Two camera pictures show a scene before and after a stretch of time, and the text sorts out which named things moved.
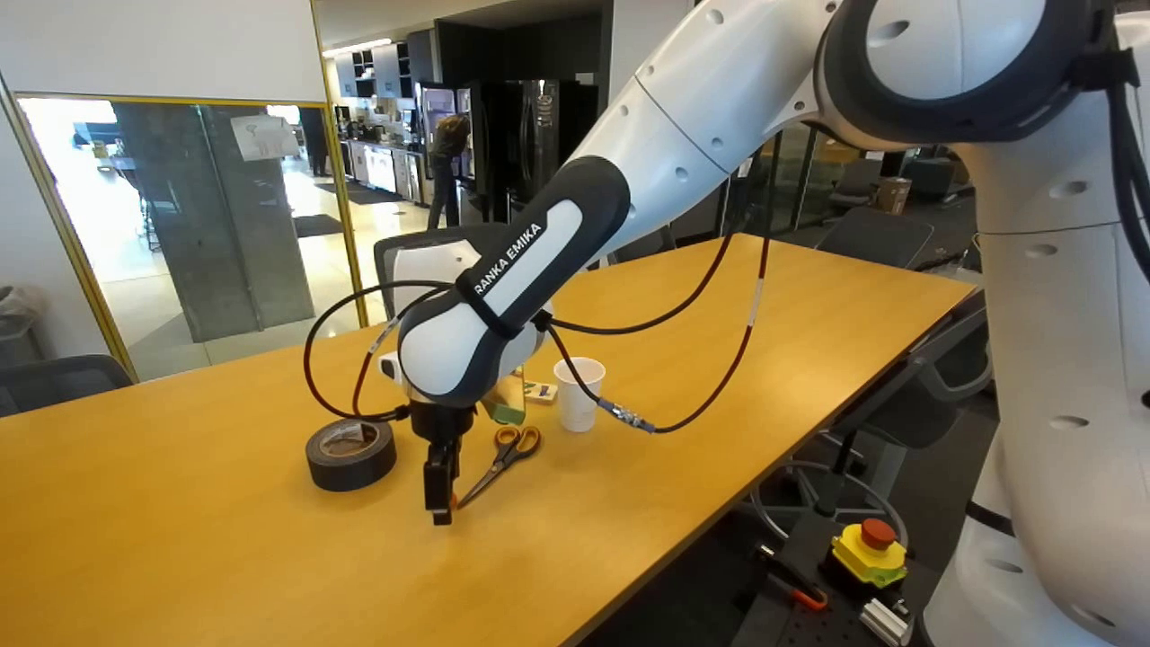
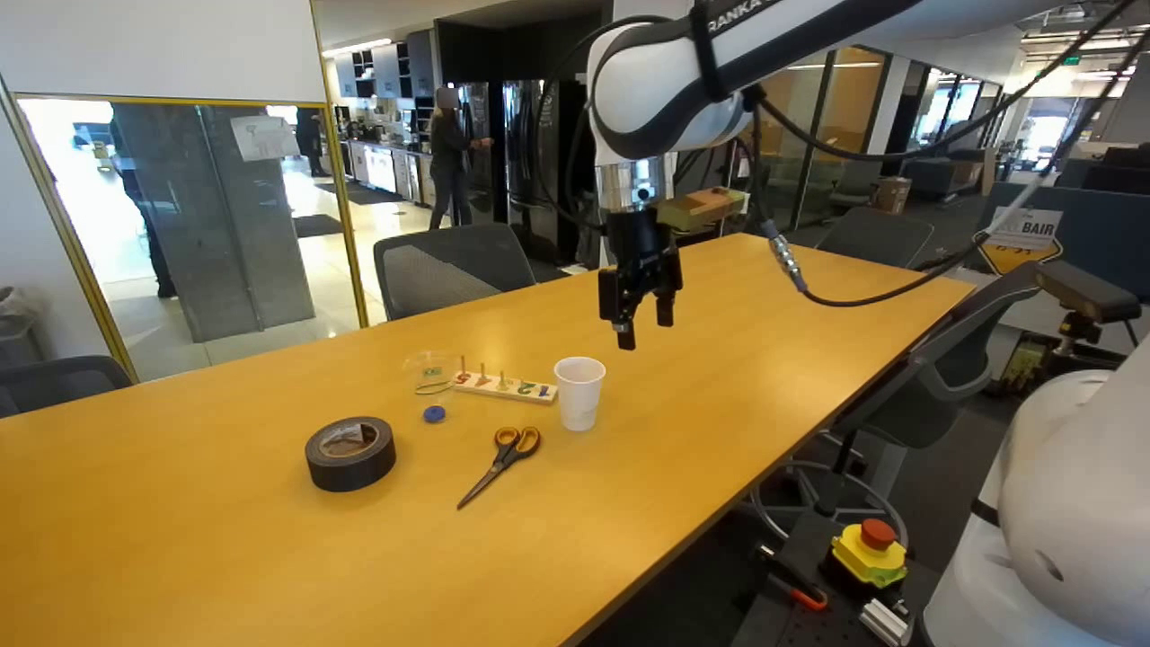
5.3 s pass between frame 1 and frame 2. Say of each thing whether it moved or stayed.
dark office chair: stayed
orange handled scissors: stayed
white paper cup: stayed
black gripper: moved
